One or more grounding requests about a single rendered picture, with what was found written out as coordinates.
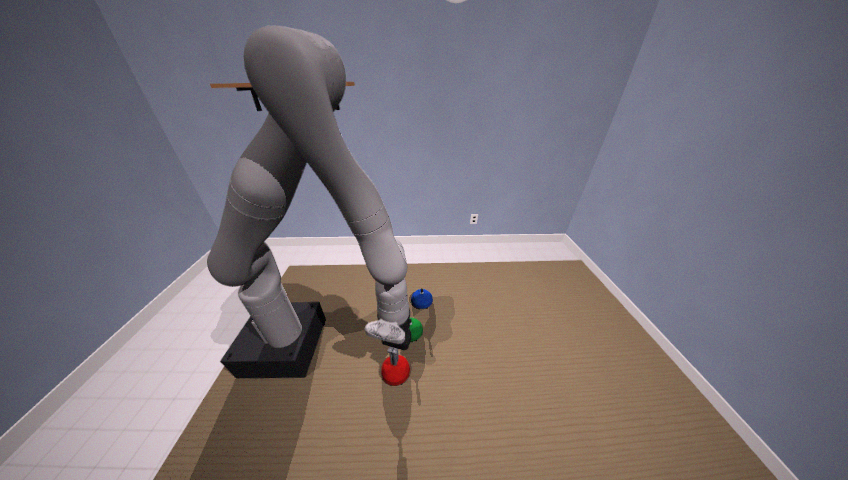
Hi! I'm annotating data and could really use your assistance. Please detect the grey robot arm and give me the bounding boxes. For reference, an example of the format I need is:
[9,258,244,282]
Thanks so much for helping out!
[207,26,408,348]

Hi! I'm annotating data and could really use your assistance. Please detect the green dome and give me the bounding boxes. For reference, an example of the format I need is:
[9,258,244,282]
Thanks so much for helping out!
[409,318,423,342]

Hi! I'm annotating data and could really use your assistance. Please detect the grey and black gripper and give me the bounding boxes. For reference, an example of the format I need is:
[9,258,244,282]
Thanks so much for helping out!
[365,300,411,365]

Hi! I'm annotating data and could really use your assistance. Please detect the blue dome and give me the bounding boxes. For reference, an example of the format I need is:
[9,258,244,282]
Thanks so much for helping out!
[411,288,433,309]

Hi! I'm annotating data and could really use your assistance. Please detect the red dome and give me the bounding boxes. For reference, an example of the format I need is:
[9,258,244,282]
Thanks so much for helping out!
[381,355,410,386]

